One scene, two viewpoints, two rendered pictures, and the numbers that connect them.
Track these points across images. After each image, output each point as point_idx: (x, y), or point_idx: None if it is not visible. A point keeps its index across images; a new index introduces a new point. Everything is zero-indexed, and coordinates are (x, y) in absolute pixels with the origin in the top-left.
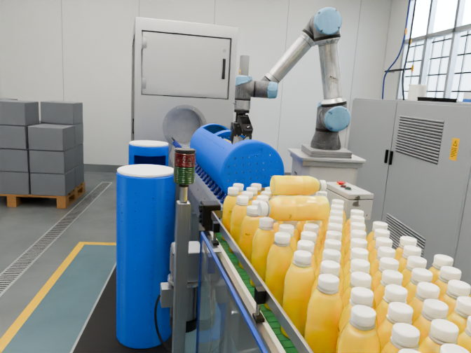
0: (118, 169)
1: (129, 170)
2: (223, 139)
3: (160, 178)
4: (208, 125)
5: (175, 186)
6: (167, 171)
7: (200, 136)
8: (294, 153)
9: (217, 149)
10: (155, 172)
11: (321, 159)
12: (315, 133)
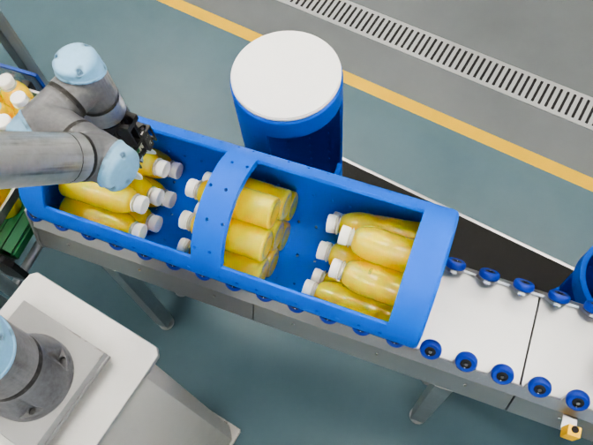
0: (298, 31)
1: (285, 44)
2: (154, 128)
3: (230, 81)
4: (420, 222)
5: (256, 131)
6: (249, 95)
7: (360, 182)
8: (87, 304)
9: (147, 118)
10: (250, 76)
11: (0, 311)
12: (32, 335)
